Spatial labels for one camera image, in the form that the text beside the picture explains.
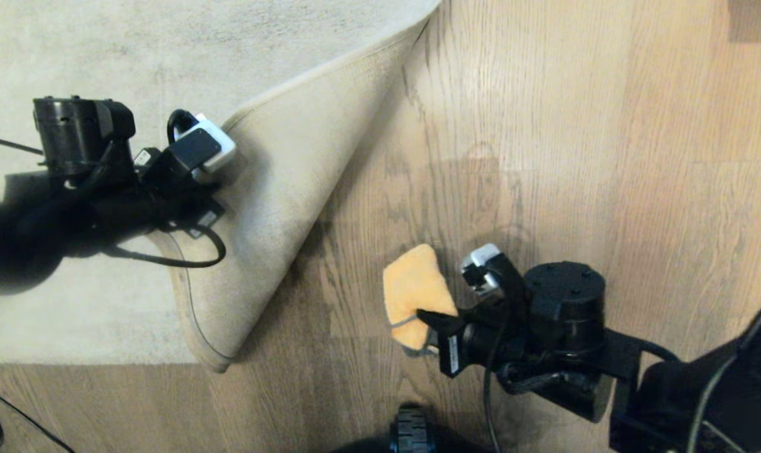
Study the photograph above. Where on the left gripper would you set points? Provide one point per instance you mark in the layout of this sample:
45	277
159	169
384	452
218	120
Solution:
179	198

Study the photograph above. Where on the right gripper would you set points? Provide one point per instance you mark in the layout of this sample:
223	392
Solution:
478	343

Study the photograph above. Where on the orange cloth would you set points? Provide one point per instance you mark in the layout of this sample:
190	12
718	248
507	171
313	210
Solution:
415	289

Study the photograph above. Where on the beige rug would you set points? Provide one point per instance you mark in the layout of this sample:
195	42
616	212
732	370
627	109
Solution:
280	163

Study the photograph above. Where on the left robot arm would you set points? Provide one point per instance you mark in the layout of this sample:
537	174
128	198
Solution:
78	135

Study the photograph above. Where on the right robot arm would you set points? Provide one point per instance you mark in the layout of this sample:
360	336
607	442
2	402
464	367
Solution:
566	308

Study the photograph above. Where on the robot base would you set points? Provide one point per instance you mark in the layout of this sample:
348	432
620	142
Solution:
411	431

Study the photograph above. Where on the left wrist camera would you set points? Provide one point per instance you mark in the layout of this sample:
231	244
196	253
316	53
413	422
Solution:
198	148

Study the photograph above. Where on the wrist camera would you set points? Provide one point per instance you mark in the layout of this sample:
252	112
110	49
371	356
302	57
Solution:
484	267
198	148

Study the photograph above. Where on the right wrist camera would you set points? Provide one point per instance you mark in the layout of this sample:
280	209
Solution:
484	267

